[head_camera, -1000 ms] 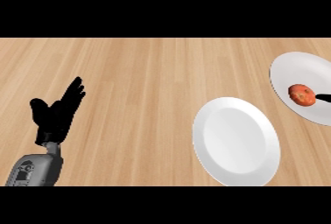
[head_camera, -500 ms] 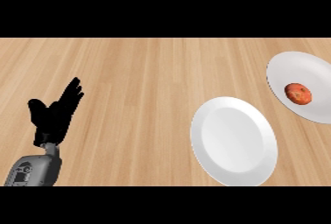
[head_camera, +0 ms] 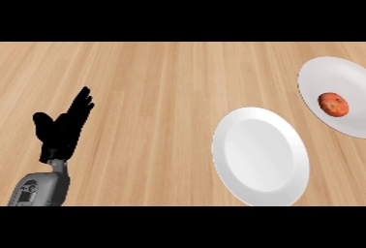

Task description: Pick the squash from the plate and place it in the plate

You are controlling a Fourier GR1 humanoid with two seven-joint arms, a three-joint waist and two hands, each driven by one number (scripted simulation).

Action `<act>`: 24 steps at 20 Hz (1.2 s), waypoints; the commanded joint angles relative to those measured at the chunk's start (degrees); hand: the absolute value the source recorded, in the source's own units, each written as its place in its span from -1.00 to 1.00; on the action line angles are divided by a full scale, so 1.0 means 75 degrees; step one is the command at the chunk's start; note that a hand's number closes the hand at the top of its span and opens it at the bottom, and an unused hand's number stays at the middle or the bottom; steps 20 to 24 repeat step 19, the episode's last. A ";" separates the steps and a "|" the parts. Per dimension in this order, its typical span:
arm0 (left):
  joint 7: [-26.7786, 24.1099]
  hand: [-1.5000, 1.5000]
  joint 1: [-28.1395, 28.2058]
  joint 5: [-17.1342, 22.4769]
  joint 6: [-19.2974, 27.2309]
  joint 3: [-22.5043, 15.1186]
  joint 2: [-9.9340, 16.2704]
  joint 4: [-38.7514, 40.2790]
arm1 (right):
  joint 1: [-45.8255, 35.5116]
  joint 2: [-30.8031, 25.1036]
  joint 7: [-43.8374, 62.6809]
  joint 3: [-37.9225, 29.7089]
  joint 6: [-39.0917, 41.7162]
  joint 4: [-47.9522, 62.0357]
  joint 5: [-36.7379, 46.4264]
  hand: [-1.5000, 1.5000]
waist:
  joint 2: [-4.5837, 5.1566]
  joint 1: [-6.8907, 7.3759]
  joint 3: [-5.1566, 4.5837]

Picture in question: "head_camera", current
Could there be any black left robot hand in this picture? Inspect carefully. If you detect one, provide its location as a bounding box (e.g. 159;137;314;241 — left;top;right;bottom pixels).
31;85;96;165

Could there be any white plate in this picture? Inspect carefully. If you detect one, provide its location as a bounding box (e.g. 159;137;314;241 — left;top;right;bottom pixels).
211;107;311;207
296;56;366;140

